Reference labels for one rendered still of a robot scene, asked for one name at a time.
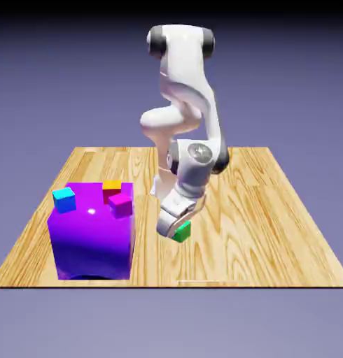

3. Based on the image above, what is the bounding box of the small green cube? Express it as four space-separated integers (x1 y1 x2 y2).
171 220 193 243

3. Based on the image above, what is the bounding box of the small magenta cube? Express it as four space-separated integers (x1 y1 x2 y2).
108 192 134 219

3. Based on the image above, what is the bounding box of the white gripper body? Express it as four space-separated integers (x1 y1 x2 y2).
155 195 207 238

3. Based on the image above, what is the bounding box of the small cyan cube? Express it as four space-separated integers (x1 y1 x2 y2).
52 187 77 215

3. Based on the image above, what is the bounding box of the large purple box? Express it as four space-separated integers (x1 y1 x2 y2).
47 182 135 281

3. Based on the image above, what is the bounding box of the small yellow cube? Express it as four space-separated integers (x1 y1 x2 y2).
101 180 123 206

